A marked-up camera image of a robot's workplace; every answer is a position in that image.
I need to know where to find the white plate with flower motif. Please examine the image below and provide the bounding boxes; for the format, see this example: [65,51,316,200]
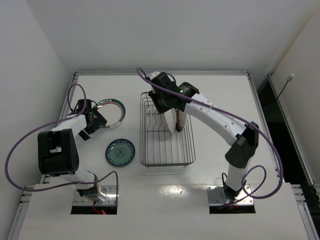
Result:
[164,108,177,133]

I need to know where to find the green red rimmed plate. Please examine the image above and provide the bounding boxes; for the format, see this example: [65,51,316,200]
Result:
[97,98,126,130]
[175,109,188,132]

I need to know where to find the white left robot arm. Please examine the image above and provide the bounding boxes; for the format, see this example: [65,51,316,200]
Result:
[37,99,107,202]

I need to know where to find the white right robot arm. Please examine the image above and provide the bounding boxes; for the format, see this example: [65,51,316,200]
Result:
[147,72,259,201]

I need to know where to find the blue patterned small plate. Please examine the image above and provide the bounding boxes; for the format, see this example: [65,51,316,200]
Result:
[105,138,136,168]

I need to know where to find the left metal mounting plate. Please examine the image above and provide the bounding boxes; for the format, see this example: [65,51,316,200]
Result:
[72,185,118,207]

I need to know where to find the metal mounting plate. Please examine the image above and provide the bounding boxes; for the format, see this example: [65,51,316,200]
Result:
[206,185,254,207]
[72,185,118,207]

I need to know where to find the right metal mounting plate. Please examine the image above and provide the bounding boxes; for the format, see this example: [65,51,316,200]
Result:
[206,185,254,207]

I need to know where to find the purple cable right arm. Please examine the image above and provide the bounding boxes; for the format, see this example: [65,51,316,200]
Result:
[136,67,284,210]

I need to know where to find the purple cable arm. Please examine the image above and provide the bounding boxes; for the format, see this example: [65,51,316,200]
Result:
[136,67,284,210]
[4,83,119,193]

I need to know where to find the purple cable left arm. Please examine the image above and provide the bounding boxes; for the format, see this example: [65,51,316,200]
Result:
[4,83,119,193]

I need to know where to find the metal wire dish rack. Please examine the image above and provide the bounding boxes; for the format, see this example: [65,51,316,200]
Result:
[139,92,196,168]

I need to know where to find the black hanging usb cable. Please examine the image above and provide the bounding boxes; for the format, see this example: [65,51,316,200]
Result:
[264,72,296,118]

